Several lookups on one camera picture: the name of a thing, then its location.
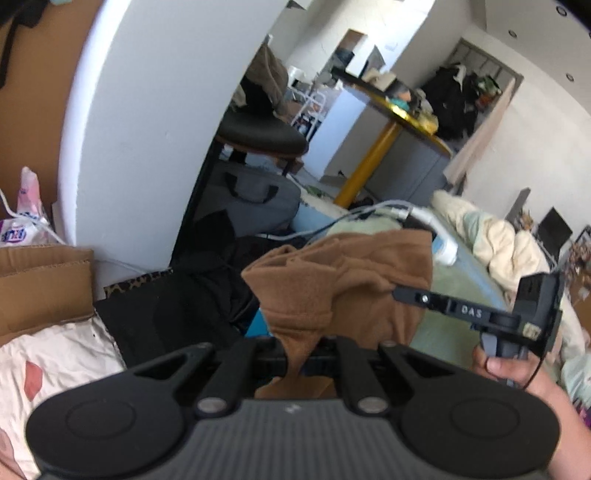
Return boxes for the grey cabinet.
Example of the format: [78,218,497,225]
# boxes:
[364,133,452,209]

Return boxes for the black laptop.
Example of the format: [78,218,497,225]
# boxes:
[537,207,574,253]

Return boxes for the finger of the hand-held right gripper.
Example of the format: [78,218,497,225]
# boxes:
[392,285,495,324]

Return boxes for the black hanging clothes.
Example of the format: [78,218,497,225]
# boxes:
[421,64,482,142]

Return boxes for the white charger with cable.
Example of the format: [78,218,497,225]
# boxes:
[267,200,459,267]

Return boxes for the light green bed sheet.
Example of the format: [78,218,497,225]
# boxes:
[295,202,509,361]

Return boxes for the white bear-print blanket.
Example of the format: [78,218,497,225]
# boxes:
[0,318,126,480]

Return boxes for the cream duvet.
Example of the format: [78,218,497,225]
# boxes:
[431,188,574,366]

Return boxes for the white wire rack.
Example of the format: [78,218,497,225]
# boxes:
[287,64,334,140]

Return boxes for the black leopard-trim garment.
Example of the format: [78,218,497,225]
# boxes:
[95,269,260,371]

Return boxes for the grey fabric bag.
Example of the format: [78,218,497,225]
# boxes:
[202,163,302,237]

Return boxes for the large flattened cardboard box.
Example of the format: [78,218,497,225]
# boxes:
[0,0,105,348]

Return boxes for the purple-printed plastic packet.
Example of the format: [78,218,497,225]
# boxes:
[0,167,64,248]

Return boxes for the brown printed t-shirt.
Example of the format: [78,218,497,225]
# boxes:
[241,229,435,401]

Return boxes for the person's right forearm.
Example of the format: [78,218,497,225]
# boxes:
[526,378,591,480]

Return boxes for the person's right hand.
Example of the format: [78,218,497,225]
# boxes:
[472,345,558,398]

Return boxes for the brown cloth on chair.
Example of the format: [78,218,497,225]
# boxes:
[239,43,290,121]

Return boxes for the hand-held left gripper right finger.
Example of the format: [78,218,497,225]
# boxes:
[304,336,455,415]

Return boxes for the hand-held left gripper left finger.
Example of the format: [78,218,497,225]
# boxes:
[128,337,291,416]

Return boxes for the black round chair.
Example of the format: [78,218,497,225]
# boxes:
[216,112,311,177]

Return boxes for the round table with yellow leg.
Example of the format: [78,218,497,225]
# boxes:
[331,68,456,209]

